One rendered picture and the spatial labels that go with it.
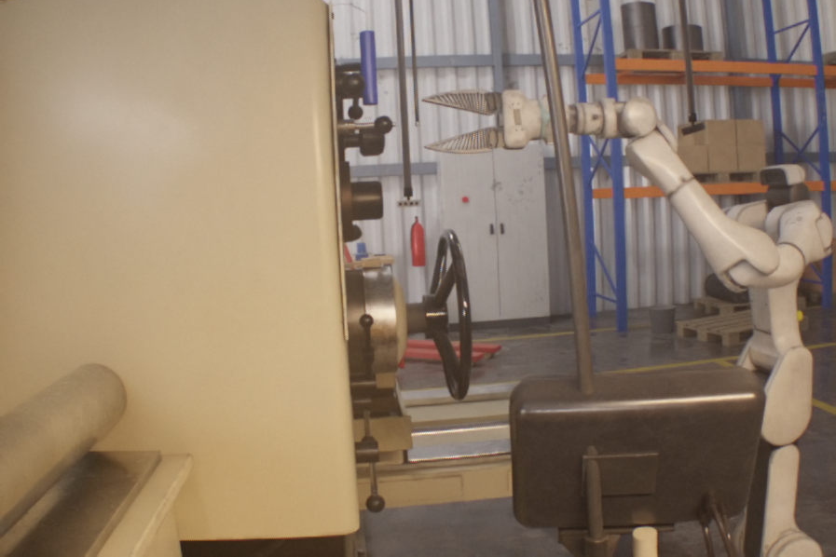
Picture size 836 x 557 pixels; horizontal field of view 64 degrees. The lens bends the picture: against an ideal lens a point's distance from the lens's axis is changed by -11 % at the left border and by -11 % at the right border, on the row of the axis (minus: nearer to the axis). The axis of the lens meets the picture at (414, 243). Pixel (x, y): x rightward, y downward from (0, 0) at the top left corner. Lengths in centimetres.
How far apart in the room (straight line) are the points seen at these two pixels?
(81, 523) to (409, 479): 155
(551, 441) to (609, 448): 8
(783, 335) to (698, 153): 689
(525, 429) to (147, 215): 60
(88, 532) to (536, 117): 92
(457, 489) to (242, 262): 144
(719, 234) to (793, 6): 1004
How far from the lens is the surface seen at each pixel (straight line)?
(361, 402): 158
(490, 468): 234
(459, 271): 145
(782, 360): 182
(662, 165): 133
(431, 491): 233
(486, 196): 851
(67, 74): 114
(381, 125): 124
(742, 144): 895
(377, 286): 151
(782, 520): 201
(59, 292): 113
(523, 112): 126
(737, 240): 133
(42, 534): 87
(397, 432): 207
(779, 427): 185
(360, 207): 130
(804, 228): 157
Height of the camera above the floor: 154
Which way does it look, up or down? 3 degrees down
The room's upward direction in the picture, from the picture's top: 3 degrees counter-clockwise
